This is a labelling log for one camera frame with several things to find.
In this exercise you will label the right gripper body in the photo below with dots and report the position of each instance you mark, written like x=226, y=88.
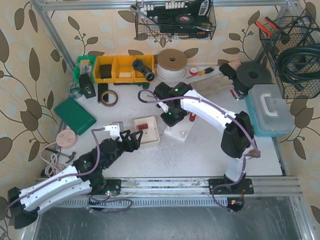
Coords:
x=171, y=118

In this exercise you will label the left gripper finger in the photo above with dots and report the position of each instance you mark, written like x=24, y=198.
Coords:
x=132, y=136
x=131, y=145

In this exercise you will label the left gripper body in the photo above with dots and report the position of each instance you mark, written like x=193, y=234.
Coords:
x=126, y=141

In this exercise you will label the small red spring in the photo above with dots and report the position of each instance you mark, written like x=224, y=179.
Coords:
x=143, y=126

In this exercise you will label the white spring tray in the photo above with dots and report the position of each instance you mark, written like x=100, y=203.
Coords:
x=150, y=136

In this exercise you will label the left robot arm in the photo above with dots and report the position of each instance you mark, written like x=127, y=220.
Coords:
x=83, y=176

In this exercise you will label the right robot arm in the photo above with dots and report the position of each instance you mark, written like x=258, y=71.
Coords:
x=236, y=129

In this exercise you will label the brown packing tape roll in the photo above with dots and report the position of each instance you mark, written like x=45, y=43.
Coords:
x=109, y=98

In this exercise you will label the small hammer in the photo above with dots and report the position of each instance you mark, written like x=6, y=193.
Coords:
x=70, y=157

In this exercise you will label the beige work glove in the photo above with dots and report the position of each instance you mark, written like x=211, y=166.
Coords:
x=213, y=85

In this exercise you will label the green sanding block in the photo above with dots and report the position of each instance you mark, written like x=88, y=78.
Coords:
x=75, y=116

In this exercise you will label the round beige power socket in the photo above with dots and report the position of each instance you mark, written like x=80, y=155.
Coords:
x=66, y=139

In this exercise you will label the grey pipe fitting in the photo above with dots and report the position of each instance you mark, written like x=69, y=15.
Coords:
x=139, y=66

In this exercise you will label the red tape roll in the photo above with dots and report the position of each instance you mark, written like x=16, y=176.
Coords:
x=193, y=71

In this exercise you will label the small yellow black screwdriver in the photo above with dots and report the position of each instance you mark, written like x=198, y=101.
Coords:
x=203, y=72

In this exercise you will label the black device with label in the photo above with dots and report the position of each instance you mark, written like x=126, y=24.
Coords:
x=86, y=86

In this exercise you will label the yellow storage bin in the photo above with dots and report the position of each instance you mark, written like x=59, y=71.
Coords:
x=122, y=71

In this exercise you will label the small glass jar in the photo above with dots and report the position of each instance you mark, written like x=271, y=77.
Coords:
x=75, y=91

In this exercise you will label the black brush block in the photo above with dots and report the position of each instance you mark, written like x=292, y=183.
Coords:
x=230, y=69

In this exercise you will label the green storage bin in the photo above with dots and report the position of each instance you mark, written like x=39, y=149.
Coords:
x=84, y=65

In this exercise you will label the black spool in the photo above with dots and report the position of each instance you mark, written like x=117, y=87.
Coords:
x=249, y=74

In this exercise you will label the clear teal toolbox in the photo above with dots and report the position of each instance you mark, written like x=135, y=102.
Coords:
x=268, y=111

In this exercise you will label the white peg base plate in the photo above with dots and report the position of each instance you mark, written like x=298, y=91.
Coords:
x=181, y=130

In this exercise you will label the white cable spool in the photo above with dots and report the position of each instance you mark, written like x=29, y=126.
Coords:
x=171, y=66

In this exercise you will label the wire basket with tools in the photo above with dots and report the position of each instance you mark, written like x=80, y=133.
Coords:
x=174, y=19

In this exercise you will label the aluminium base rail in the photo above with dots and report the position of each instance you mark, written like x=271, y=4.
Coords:
x=252, y=186

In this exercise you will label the orange handled pliers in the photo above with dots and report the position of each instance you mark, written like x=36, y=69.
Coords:
x=264, y=27

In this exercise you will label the wire basket with cables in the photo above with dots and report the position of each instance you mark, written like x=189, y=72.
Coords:
x=294, y=56

